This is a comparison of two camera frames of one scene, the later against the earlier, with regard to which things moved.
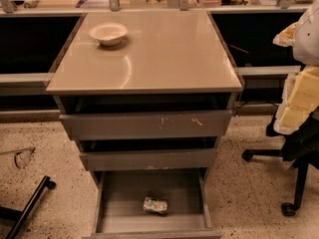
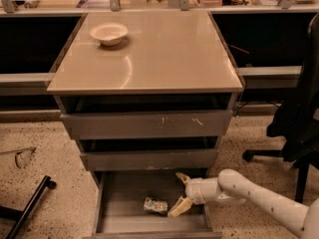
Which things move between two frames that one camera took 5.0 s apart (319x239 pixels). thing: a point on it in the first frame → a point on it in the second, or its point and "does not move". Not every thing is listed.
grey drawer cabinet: (147, 95) does not move
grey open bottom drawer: (120, 213) does not move
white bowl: (109, 34) does not move
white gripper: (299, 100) → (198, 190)
